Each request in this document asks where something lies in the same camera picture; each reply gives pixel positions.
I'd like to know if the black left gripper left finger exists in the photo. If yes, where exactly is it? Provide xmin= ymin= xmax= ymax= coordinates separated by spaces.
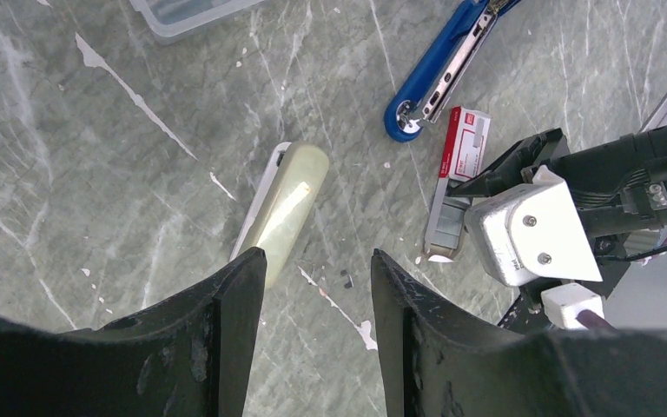
xmin=0 ymin=248 xmax=267 ymax=416

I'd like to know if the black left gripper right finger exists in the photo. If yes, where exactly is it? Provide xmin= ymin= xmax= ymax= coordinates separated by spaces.
xmin=371 ymin=250 xmax=667 ymax=416

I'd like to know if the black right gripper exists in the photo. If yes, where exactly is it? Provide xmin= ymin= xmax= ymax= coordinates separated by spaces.
xmin=446 ymin=128 xmax=570 ymax=198

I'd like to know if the red white staples box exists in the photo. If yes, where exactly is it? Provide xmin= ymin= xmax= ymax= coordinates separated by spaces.
xmin=421 ymin=105 xmax=492 ymax=265

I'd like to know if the blue black stapler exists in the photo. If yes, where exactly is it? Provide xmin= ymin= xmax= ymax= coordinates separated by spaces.
xmin=384 ymin=0 xmax=519 ymax=142

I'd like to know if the small beige white stapler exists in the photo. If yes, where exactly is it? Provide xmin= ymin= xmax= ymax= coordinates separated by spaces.
xmin=230 ymin=142 xmax=330 ymax=288

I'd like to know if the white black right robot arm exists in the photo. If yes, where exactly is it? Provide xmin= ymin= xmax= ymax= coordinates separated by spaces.
xmin=446 ymin=123 xmax=667 ymax=249

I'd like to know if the small loose staple piece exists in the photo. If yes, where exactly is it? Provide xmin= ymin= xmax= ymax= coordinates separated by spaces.
xmin=340 ymin=269 xmax=353 ymax=289

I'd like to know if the clear plastic screw organizer box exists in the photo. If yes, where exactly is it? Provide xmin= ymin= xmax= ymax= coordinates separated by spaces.
xmin=129 ymin=0 xmax=262 ymax=45

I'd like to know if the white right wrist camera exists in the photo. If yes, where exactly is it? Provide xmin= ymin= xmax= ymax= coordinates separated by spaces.
xmin=463 ymin=165 xmax=606 ymax=332

